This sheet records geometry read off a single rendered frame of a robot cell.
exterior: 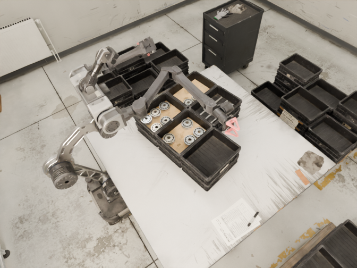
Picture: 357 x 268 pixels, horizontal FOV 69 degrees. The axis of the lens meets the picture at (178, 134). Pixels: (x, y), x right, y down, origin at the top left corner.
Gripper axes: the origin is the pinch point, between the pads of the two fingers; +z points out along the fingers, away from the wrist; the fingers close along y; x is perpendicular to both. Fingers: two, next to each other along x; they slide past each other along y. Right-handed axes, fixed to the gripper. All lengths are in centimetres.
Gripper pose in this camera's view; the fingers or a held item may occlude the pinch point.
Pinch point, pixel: (237, 132)
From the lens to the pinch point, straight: 151.1
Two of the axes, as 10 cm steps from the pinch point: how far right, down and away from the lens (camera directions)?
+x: -8.3, 4.8, -3.0
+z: 5.6, 6.5, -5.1
